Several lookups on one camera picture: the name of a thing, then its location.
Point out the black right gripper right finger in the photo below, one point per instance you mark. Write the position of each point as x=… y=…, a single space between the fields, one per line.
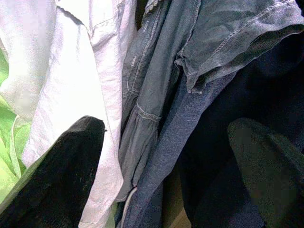
x=273 y=178

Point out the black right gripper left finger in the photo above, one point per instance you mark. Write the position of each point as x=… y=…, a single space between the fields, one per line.
x=59 y=180

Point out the bright green garment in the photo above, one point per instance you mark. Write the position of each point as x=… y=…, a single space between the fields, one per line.
x=7 y=154

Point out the dark navy garment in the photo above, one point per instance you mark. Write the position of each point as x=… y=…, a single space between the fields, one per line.
x=237 y=99

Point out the white cotton shirt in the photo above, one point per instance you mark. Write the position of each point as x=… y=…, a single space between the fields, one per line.
x=71 y=83

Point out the blue knit fabric garment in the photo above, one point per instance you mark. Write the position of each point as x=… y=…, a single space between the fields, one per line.
x=166 y=147

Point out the grey-blue denim shirt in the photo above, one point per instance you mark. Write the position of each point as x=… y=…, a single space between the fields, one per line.
x=154 y=71

